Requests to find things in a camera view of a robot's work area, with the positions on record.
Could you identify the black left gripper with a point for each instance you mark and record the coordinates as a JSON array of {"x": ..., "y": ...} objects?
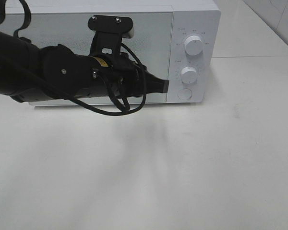
[{"x": 127, "y": 78}]

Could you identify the round white door-release button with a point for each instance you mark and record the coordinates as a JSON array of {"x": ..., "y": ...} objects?
[{"x": 185, "y": 94}]

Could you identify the white microwave door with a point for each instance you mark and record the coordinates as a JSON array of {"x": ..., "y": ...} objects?
[{"x": 150, "y": 43}]

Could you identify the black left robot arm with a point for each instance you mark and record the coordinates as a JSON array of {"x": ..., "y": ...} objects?
[{"x": 79, "y": 76}]

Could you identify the lower white microwave knob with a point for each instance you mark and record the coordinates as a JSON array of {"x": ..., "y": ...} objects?
[{"x": 189, "y": 75}]

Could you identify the white microwave knob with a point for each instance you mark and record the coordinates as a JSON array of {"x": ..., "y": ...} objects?
[
  {"x": 193, "y": 45},
  {"x": 189, "y": 75}
]

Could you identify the white microwave oven body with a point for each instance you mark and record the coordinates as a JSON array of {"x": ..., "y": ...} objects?
[{"x": 190, "y": 17}]

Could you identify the upper white microwave knob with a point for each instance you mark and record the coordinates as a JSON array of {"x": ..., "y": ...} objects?
[{"x": 193, "y": 45}]

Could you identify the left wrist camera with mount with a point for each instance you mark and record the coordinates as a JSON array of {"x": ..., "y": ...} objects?
[{"x": 109, "y": 31}]

